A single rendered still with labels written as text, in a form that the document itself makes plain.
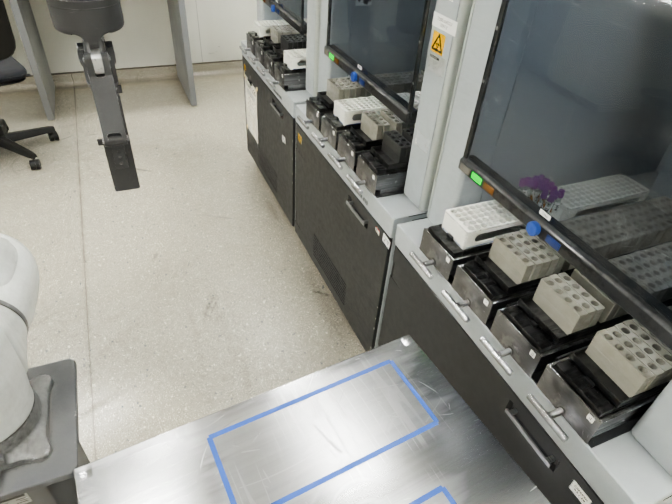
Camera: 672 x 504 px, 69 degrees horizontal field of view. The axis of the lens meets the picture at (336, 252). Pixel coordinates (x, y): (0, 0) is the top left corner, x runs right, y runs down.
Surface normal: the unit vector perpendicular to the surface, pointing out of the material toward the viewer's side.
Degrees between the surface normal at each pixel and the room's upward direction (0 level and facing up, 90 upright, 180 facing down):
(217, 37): 90
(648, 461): 0
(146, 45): 90
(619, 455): 0
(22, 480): 0
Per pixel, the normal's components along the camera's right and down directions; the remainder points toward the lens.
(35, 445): 0.29, -0.69
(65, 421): 0.06, -0.77
